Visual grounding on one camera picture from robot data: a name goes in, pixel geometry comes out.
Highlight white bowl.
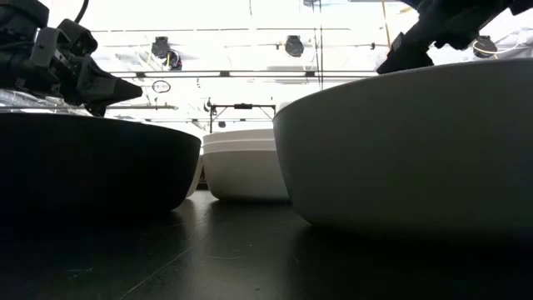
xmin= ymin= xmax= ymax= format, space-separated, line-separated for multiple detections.
xmin=202 ymin=127 xmax=276 ymax=143
xmin=202 ymin=147 xmax=291 ymax=203

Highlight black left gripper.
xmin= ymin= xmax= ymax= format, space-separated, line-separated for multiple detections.
xmin=0 ymin=27 xmax=144 ymax=118

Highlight black round ceiling lamp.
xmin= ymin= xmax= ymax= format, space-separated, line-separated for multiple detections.
xmin=472 ymin=35 xmax=499 ymax=59
xmin=284 ymin=35 xmax=305 ymax=58
xmin=150 ymin=36 xmax=172 ymax=59

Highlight grey bowl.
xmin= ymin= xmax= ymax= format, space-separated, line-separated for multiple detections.
xmin=272 ymin=57 xmax=533 ymax=234
xmin=202 ymin=139 xmax=278 ymax=153

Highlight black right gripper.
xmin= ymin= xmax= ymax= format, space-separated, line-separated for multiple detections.
xmin=376 ymin=0 xmax=517 ymax=75

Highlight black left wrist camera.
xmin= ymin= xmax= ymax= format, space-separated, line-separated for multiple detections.
xmin=56 ymin=18 xmax=100 ymax=59

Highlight black bowl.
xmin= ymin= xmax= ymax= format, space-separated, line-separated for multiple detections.
xmin=0 ymin=112 xmax=202 ymax=218

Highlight black desk frame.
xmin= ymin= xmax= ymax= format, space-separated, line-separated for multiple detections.
xmin=209 ymin=102 xmax=277 ymax=134

